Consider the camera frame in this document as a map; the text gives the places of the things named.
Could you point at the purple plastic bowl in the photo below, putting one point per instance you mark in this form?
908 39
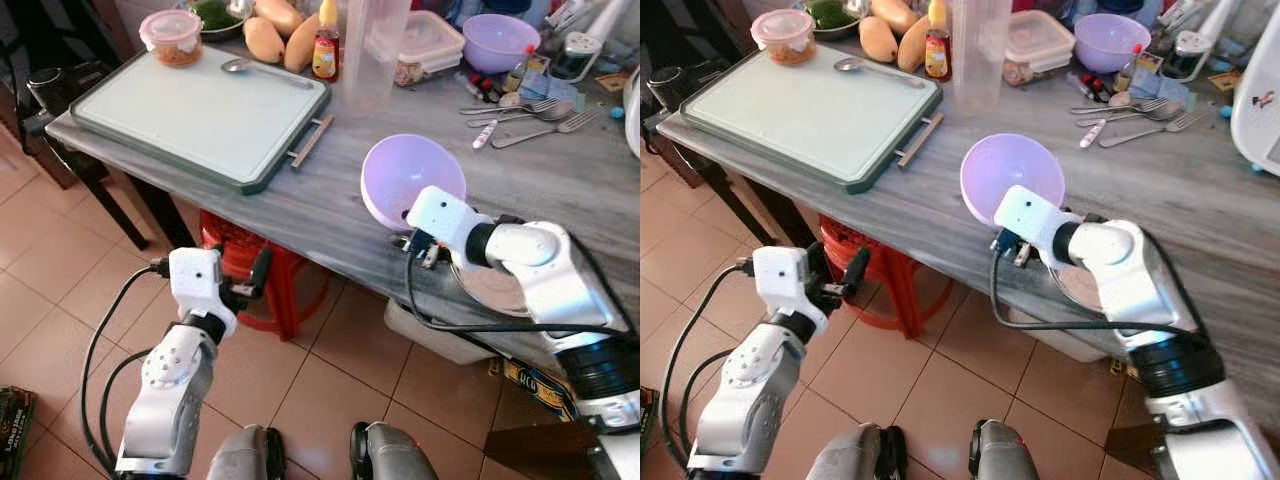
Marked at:
500 40
1005 172
405 175
1112 40

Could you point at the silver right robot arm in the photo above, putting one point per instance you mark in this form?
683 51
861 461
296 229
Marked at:
545 275
1135 280

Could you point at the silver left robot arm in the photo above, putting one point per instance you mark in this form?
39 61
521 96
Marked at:
170 395
745 395

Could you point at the red plastic stool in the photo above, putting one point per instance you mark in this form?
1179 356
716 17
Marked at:
285 290
895 285

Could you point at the round metal plate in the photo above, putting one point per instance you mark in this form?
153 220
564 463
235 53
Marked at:
1080 290
495 292

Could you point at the white plastic tub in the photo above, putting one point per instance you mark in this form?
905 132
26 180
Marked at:
1040 335
440 335

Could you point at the pale green serving tray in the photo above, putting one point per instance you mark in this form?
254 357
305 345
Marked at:
200 115
810 115

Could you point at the grey left robot leg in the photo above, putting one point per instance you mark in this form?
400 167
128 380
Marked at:
245 455
850 455

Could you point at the grey robot leg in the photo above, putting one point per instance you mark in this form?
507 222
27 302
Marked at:
1005 455
392 455
245 455
850 455

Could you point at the metal fork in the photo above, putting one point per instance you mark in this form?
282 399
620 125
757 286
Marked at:
1125 105
560 126
1165 127
520 106

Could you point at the yellow and black carton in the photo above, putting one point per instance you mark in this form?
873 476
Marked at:
535 385

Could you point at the tall clear plastic pitcher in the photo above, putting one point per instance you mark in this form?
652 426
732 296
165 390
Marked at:
985 50
375 50

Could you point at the small red-capped bottle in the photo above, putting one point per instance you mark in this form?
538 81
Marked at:
518 72
1128 70

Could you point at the clear square food container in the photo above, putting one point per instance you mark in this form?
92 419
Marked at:
1040 45
432 45

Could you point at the black chair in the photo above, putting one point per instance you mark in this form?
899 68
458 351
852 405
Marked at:
60 110
680 110

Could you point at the red-labelled sauce bottle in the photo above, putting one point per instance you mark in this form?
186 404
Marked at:
937 50
325 50

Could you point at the grey right robot leg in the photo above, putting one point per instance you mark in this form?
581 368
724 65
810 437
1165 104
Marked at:
392 455
1005 455

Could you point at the yellow mango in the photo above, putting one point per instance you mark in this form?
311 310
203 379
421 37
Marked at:
264 41
877 41
280 14
895 14
912 48
300 48

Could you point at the pink-lidded round food container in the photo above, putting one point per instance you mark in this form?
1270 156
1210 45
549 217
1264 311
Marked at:
783 35
172 35

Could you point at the white kitchen appliance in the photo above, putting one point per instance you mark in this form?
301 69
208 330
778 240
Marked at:
1258 110
632 115

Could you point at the metal bowl of greens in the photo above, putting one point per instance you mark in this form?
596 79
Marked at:
828 15
215 15

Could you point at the dark jar with white lid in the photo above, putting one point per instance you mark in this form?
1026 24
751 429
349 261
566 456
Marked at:
577 55
1190 55

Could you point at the dark green printed box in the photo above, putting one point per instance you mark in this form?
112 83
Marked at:
14 435

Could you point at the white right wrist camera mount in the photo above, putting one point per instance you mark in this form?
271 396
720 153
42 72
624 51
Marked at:
445 220
1032 220

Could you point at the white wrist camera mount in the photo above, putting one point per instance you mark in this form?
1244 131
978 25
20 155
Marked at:
1032 220
778 277
445 220
194 277

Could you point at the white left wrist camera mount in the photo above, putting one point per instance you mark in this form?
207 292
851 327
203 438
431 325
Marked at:
778 277
194 277

